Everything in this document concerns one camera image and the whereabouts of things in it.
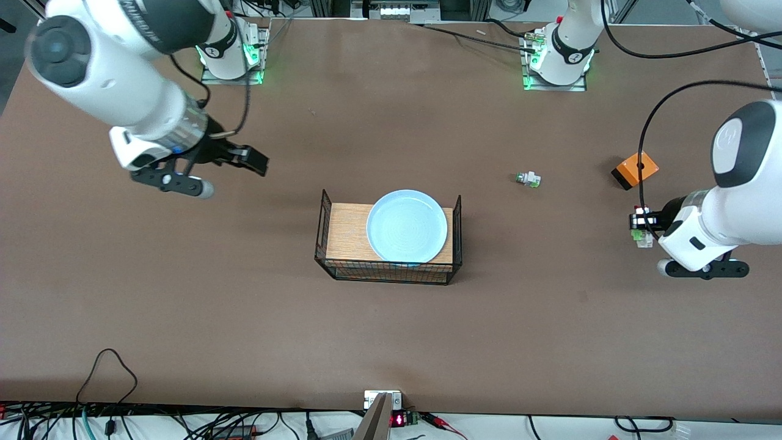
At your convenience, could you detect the red push button switch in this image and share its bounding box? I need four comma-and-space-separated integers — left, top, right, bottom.
631, 206, 656, 249

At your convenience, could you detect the light blue round plate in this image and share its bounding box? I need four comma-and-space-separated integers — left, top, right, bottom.
366, 189, 448, 265

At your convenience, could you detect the metal lit background fixture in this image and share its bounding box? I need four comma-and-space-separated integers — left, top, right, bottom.
351, 0, 442, 23

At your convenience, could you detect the black power adapter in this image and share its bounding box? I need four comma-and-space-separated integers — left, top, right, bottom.
211, 423, 257, 439

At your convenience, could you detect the red probe lead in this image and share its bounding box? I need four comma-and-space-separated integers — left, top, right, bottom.
422, 412, 468, 440

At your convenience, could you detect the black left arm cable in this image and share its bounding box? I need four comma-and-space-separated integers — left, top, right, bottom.
602, 0, 782, 242

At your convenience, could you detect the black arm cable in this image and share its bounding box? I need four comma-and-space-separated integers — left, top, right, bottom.
602, 0, 782, 242
170, 24, 252, 138

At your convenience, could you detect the orange button enclosure box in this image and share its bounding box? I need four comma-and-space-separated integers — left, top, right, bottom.
612, 152, 660, 191

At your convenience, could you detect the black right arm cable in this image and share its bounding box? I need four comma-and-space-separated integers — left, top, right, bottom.
170, 24, 252, 138

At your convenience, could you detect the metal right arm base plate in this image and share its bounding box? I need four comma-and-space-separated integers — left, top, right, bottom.
200, 26, 270, 85

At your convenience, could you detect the black wire rack wooden shelf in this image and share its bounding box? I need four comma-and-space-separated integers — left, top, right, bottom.
314, 189, 463, 286

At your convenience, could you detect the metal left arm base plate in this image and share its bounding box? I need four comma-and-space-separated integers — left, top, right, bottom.
521, 27, 588, 92

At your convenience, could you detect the aluminium frame corner profile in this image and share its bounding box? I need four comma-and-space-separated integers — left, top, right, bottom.
755, 34, 775, 92

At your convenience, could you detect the black coiled cable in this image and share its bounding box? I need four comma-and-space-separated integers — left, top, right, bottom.
614, 416, 676, 432

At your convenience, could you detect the thin black looped cable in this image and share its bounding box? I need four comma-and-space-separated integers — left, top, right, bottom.
76, 348, 139, 407

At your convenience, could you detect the long black table cable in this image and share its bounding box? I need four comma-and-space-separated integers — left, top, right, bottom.
409, 23, 538, 53

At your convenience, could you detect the white mount block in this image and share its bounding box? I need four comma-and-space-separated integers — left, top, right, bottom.
364, 390, 404, 410

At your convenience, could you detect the grey metal camera bracket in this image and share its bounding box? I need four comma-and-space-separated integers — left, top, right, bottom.
353, 392, 392, 440

